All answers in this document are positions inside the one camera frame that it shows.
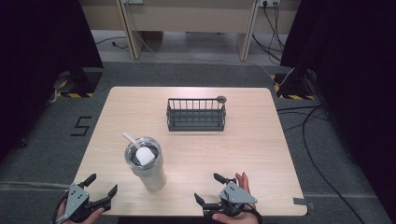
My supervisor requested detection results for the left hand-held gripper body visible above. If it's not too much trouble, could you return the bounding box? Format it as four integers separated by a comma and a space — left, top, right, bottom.
63, 182, 112, 223

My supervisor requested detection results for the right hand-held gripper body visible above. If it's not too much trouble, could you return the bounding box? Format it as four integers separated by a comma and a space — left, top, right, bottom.
204, 181, 259, 217

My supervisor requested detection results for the steel tumbler with white straw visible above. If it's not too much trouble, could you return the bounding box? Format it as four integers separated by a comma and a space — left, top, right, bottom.
121, 132, 167, 193

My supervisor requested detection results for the dark green metal rack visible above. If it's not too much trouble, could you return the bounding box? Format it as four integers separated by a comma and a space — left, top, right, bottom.
165, 96, 227, 133

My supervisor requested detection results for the person's right hand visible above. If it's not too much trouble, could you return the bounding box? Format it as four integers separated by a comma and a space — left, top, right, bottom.
211, 172, 260, 224

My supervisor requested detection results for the person's left hand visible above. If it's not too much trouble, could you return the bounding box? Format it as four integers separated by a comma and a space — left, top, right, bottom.
57, 200, 106, 224

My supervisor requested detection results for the grey tape piece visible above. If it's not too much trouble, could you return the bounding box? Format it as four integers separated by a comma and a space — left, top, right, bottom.
292, 197, 317, 211

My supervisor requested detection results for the black stand base striped tape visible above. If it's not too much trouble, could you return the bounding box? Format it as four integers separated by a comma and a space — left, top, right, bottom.
53, 66, 105, 99
270, 68, 316, 101

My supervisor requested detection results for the black curtain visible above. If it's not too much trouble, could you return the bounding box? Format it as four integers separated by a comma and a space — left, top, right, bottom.
279, 0, 396, 217
0, 0, 105, 162

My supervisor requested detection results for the beige wooden desk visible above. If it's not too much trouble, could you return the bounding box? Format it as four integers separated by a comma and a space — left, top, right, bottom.
115, 0, 261, 62

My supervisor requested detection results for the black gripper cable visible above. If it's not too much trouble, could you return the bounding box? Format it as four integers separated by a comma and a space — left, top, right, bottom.
246, 204, 263, 224
49, 190, 70, 224

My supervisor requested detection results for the long black floor cable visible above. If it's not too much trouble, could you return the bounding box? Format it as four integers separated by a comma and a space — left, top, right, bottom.
276, 105, 366, 224

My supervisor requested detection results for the short black floor cable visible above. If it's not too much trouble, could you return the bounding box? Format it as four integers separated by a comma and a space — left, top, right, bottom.
94, 36, 129, 50

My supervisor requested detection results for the black cable bundle at socket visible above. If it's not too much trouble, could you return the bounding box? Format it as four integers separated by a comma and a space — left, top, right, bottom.
251, 1, 286, 65

